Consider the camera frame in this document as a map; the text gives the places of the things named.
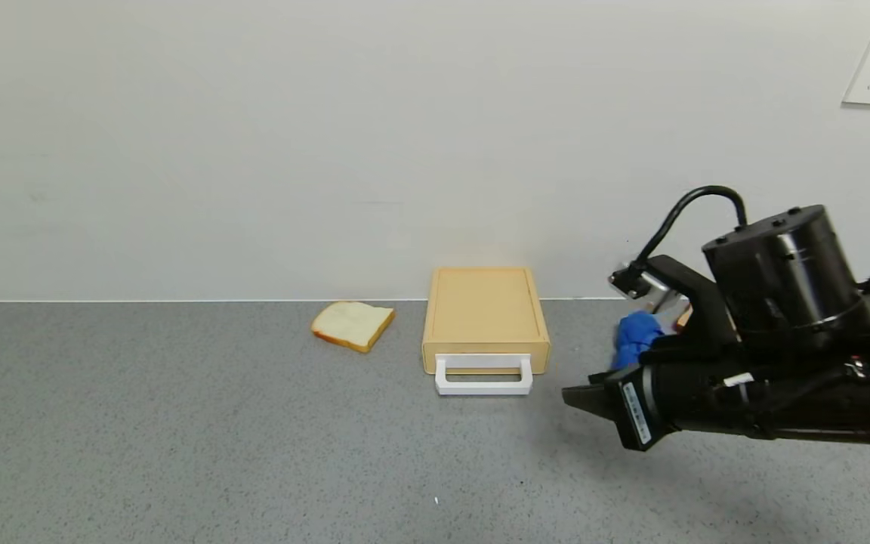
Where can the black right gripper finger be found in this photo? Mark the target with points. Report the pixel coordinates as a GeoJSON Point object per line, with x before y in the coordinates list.
{"type": "Point", "coordinates": [605, 378]}
{"type": "Point", "coordinates": [593, 399]}

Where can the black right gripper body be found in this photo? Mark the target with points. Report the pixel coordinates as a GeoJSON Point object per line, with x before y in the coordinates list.
{"type": "Point", "coordinates": [636, 412]}

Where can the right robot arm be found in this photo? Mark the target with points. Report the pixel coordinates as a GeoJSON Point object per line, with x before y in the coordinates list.
{"type": "Point", "coordinates": [782, 279]}

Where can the yellow drawer cabinet housing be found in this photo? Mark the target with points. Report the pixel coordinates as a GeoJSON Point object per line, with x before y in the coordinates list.
{"type": "Point", "coordinates": [484, 310]}

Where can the blue rolled cloth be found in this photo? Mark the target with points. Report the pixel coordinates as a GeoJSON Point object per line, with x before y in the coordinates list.
{"type": "Point", "coordinates": [635, 336]}

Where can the brown toast slice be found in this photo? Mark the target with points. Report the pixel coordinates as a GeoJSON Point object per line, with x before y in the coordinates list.
{"type": "Point", "coordinates": [683, 319]}

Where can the white bread slice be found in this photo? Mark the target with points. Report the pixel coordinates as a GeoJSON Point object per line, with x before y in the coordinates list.
{"type": "Point", "coordinates": [350, 323]}

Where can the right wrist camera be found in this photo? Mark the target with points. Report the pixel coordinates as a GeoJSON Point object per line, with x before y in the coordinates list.
{"type": "Point", "coordinates": [635, 283]}

